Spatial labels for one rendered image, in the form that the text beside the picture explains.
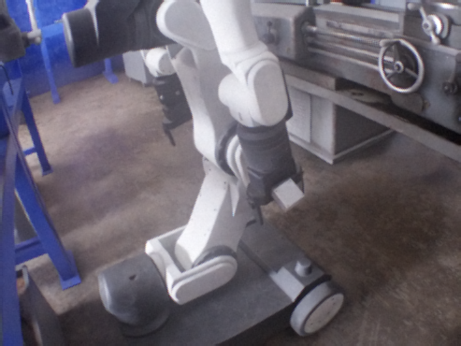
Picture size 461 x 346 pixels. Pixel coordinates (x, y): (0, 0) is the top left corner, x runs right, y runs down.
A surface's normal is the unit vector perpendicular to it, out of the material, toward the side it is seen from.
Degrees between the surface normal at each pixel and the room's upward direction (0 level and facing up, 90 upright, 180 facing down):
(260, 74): 90
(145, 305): 90
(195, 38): 90
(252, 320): 0
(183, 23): 90
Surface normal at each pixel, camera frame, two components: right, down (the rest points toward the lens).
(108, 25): 0.52, 0.42
